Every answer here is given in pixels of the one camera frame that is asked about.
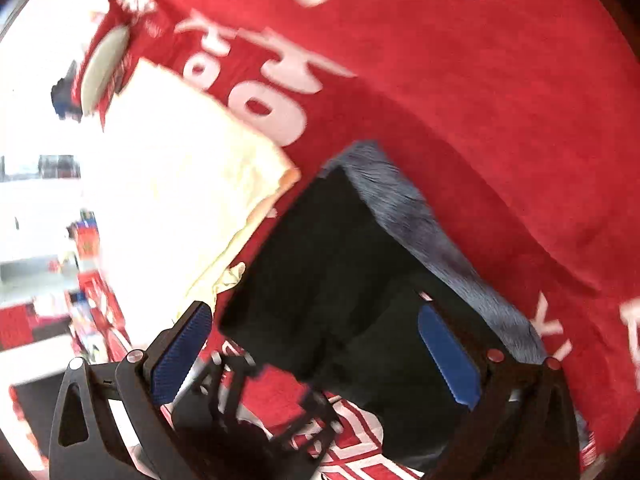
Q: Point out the cream folded cloth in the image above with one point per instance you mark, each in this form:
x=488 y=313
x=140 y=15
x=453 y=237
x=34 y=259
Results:
x=181 y=186

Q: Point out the red blanket with white characters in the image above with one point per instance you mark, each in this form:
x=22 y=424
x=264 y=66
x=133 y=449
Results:
x=517 y=119

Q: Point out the black pants with patterned waistband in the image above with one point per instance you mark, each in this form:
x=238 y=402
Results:
x=333 y=298

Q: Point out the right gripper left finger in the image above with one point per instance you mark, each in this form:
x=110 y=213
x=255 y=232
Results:
x=85 y=442

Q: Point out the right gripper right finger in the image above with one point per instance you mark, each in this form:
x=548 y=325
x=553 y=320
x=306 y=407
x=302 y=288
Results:
x=521 y=422

